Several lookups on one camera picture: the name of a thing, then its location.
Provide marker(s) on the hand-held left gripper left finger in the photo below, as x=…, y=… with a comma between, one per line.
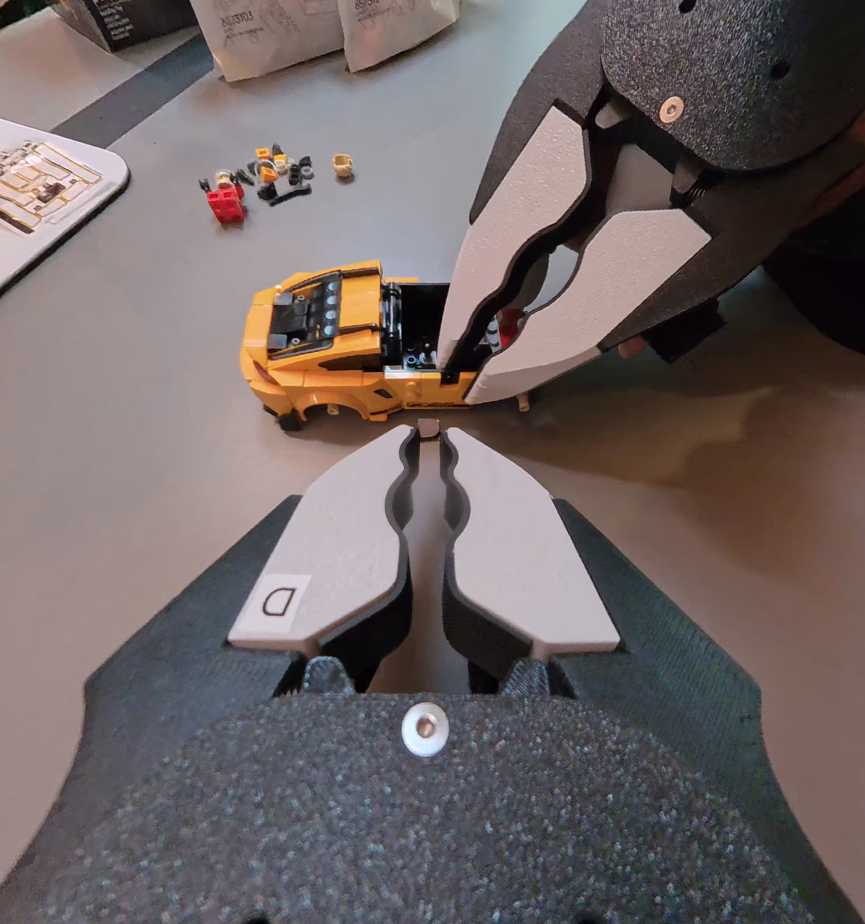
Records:
x=331, y=563

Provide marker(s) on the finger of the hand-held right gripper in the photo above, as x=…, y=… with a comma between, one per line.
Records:
x=526, y=195
x=634, y=267

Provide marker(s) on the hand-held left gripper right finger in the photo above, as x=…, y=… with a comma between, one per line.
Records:
x=533, y=570

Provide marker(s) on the small black lego piece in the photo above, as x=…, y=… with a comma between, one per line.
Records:
x=429, y=430

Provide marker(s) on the yellow lego car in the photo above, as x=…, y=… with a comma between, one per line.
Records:
x=345, y=375

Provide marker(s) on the pile of small lego pieces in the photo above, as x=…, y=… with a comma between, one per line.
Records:
x=288, y=196

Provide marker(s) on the tan lego hair piece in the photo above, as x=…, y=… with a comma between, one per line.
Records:
x=343, y=166

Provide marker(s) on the red lego minifigure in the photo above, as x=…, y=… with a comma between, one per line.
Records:
x=226, y=206

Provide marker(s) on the black lego set box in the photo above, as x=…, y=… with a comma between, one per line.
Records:
x=129, y=21

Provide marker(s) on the white book stand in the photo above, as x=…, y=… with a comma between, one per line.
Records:
x=13, y=252

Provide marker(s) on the sticker sheet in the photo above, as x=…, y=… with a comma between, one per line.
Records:
x=35, y=188

